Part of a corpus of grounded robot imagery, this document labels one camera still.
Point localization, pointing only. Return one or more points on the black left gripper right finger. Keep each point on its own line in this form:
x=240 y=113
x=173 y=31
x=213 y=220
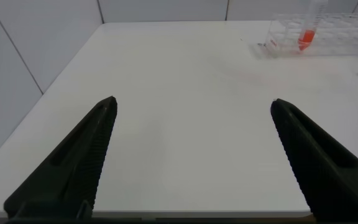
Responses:
x=325 y=165

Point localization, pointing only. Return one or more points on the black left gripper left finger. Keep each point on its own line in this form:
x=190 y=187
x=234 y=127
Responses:
x=70 y=168

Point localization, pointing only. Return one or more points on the clear plastic test tube rack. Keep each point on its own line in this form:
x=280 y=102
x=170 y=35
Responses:
x=340 y=37

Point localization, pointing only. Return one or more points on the test tube with orange pigment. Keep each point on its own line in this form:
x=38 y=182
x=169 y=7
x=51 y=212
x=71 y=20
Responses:
x=306 y=35

